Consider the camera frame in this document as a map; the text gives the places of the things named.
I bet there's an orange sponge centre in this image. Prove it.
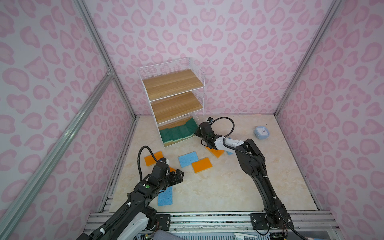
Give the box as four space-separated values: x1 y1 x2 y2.
192 158 213 174

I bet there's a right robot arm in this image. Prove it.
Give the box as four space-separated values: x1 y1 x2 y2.
195 117 305 240

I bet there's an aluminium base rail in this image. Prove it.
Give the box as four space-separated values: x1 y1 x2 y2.
83 209 343 240

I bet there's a light blue round container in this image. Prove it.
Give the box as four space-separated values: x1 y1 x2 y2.
254 126 270 140

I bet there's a blue sponge near front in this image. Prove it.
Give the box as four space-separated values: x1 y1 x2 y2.
158 187 173 207

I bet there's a white wire wooden shelf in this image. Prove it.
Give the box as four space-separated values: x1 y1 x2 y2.
138 58 206 147

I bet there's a green sponge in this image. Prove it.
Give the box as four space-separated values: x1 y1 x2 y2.
185 118 198 135
160 129 173 145
179 124 194 140
170 126 183 142

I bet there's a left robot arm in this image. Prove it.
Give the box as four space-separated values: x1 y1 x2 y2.
78 146 184 240

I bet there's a blue sponge centre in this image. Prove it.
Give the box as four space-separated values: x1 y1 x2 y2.
178 152 199 168

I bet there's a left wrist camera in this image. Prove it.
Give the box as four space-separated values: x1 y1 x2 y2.
159 158 170 165

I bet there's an orange sponge back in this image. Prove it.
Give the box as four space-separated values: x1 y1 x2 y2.
206 147 225 159

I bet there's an orange sponge far left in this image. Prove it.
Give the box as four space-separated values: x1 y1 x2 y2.
145 151 164 167

